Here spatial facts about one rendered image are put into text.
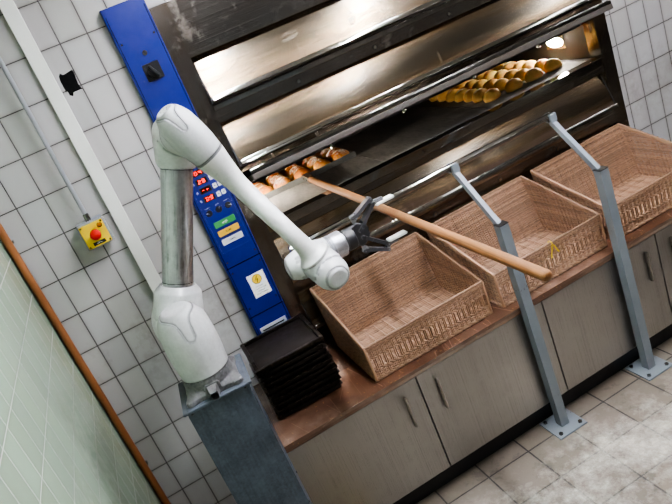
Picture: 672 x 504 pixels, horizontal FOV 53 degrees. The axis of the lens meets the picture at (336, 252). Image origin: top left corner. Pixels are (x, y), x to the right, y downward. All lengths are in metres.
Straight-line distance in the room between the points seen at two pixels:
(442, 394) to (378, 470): 0.38
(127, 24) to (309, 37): 0.69
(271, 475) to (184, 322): 0.58
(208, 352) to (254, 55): 1.22
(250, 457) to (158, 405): 0.82
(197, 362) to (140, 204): 0.84
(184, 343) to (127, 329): 0.79
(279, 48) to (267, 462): 1.54
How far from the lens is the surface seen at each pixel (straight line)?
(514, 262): 1.67
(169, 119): 1.96
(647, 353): 3.18
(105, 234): 2.59
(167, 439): 2.97
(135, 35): 2.60
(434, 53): 3.00
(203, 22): 2.67
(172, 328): 2.00
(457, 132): 3.06
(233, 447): 2.15
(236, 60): 2.69
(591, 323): 2.98
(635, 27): 3.67
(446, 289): 2.99
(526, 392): 2.89
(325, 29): 2.80
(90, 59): 2.62
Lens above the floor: 1.93
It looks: 20 degrees down
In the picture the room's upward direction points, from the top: 23 degrees counter-clockwise
